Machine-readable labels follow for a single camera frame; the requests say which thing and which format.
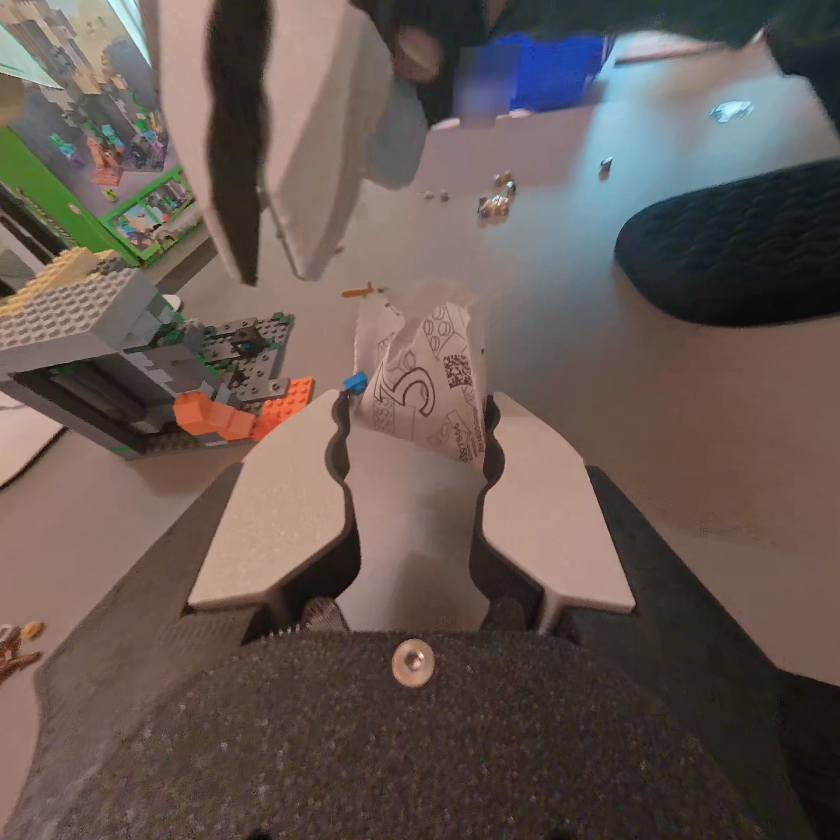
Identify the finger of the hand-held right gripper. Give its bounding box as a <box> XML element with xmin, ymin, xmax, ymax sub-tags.
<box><xmin>259</xmin><ymin>0</ymin><xmax>395</xmax><ymax>283</ymax></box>
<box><xmin>157</xmin><ymin>0</ymin><xmax>273</xmax><ymax>286</ymax></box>

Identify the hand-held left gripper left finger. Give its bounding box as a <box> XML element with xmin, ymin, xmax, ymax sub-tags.
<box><xmin>188</xmin><ymin>388</ymin><xmax>362</xmax><ymax>611</ymax></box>

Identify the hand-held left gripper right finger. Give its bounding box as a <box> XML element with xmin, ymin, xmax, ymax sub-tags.
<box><xmin>469</xmin><ymin>392</ymin><xmax>636</xmax><ymax>634</ymax></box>

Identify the small white printed bag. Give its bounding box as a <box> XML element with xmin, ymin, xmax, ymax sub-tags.
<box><xmin>353</xmin><ymin>279</ymin><xmax>491</xmax><ymax>470</ymax></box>

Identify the person's right forearm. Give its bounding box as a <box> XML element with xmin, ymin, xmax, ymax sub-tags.
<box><xmin>459</xmin><ymin>0</ymin><xmax>840</xmax><ymax>50</ymax></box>

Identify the grey desk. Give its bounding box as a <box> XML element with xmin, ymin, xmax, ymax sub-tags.
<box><xmin>0</xmin><ymin>39</ymin><xmax>840</xmax><ymax>840</ymax></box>

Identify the green toy box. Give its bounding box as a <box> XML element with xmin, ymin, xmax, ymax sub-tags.
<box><xmin>0</xmin><ymin>0</ymin><xmax>206</xmax><ymax>268</ymax></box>

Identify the blue plastic bin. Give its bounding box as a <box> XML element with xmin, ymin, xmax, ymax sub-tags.
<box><xmin>492</xmin><ymin>33</ymin><xmax>606</xmax><ymax>114</ymax></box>

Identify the grey toy brick building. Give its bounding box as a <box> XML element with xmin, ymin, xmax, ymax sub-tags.
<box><xmin>0</xmin><ymin>246</ymin><xmax>315</xmax><ymax>460</ymax></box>

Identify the brown twig toy piece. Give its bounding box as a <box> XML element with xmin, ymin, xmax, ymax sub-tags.
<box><xmin>0</xmin><ymin>623</ymin><xmax>43</xmax><ymax>683</ymax></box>

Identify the black rounded object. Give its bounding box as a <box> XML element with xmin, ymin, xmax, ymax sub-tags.
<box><xmin>764</xmin><ymin>26</ymin><xmax>840</xmax><ymax>140</ymax></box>

